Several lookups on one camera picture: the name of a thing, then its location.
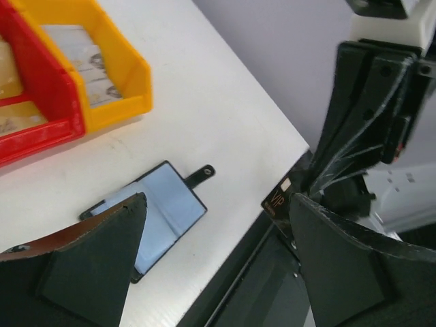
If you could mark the gold cards stack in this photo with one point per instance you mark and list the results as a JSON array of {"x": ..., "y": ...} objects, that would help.
[{"x": 10, "y": 83}]

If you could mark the black VIP card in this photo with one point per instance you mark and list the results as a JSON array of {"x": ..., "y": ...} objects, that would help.
[{"x": 277, "y": 207}]

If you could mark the yellow plastic bin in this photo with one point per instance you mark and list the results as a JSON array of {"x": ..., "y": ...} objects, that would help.
[{"x": 125, "y": 67}]

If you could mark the red plastic bin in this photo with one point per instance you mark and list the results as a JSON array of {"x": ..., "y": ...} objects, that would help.
[{"x": 46, "y": 84}]

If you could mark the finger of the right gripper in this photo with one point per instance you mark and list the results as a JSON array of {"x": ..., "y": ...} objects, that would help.
[
  {"x": 379, "y": 121},
  {"x": 350, "y": 75}
]

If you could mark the black card holder wallet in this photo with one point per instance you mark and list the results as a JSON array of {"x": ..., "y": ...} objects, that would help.
[{"x": 172, "y": 209}]

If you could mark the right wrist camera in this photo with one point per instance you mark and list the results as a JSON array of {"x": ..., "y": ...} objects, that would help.
[{"x": 405, "y": 23}]

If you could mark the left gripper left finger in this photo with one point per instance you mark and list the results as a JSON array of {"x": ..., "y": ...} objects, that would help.
[{"x": 78, "y": 276}]

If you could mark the gold VIP card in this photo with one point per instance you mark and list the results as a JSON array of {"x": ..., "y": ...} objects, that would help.
[{"x": 20, "y": 116}]

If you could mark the silver VIP cards stack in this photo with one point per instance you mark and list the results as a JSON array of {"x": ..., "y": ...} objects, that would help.
[{"x": 87, "y": 59}]

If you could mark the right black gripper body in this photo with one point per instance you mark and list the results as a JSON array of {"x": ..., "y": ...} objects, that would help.
[{"x": 353, "y": 199}]

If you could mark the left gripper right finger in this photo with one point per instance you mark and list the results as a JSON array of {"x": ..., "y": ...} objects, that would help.
[{"x": 358, "y": 277}]

